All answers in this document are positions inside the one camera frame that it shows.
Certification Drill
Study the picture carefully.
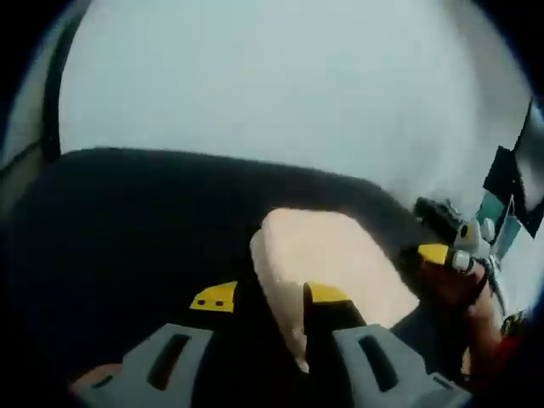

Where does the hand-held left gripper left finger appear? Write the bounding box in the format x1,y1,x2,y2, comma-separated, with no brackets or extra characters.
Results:
70,279,240,408

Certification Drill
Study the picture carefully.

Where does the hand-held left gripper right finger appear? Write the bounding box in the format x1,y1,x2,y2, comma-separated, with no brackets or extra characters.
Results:
302,280,473,408

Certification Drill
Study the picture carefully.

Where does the pink fluffy towel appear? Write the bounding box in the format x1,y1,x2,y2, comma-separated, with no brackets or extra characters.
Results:
249,207,422,375

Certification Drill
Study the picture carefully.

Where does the person's right hand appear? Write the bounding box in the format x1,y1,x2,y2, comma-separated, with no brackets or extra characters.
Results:
426,261,490,319

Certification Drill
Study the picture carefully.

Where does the person's left hand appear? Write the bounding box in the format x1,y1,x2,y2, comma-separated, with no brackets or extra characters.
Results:
69,361,123,394

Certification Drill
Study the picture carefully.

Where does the teal cabinet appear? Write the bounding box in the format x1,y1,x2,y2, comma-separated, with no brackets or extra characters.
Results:
475,190,523,261

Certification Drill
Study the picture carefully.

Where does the small black monitor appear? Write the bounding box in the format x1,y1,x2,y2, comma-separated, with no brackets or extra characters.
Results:
483,145,523,201

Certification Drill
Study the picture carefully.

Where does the dark curved pole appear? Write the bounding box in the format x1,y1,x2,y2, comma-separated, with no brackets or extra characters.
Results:
41,3,88,163

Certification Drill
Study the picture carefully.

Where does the thin dark cable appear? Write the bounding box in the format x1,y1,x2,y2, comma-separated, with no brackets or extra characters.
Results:
483,253,507,318

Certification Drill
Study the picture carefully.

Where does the large black wall screen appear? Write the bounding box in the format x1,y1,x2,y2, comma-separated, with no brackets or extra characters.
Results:
513,98,544,240

